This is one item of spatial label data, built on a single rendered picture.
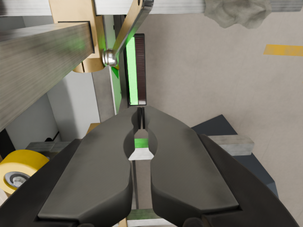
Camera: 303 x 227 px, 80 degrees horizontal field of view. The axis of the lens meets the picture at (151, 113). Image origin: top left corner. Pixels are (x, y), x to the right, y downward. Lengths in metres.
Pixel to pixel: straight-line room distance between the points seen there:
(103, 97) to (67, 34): 0.30
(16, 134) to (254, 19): 0.48
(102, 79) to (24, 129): 0.21
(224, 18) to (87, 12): 0.17
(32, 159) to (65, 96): 0.28
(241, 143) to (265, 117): 1.21
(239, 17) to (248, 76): 1.10
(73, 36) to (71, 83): 0.38
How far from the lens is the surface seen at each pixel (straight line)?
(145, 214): 0.56
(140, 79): 0.44
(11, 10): 0.30
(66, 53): 0.18
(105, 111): 0.49
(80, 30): 0.22
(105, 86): 0.46
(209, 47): 1.20
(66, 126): 0.64
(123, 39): 0.16
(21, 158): 0.36
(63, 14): 0.27
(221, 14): 0.27
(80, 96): 0.57
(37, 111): 0.56
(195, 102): 1.30
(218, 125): 1.32
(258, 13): 0.28
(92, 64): 0.27
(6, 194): 0.43
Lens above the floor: 1.12
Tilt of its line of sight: 60 degrees down
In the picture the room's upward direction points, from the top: 174 degrees clockwise
